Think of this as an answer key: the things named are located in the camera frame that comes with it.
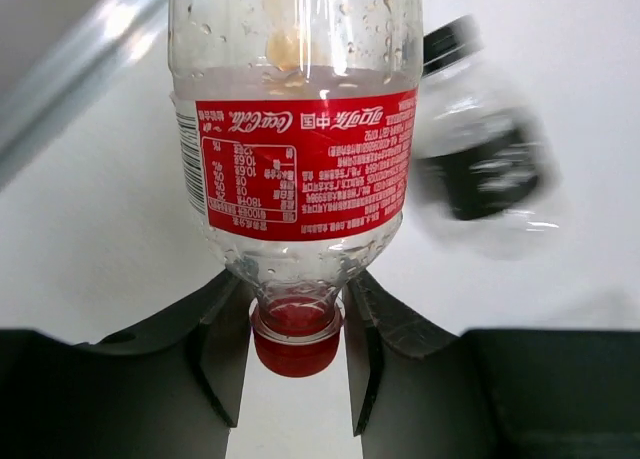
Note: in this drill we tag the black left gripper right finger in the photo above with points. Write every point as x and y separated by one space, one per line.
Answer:
418 391

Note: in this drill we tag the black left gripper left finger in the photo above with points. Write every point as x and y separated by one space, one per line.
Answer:
169 386

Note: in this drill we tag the clear red-label cola bottle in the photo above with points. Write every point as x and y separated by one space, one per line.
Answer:
295 120

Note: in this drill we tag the black-label clear bottle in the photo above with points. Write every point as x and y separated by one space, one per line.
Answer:
481 173

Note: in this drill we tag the aluminium table edge rail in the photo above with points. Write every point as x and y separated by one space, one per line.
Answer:
112 37

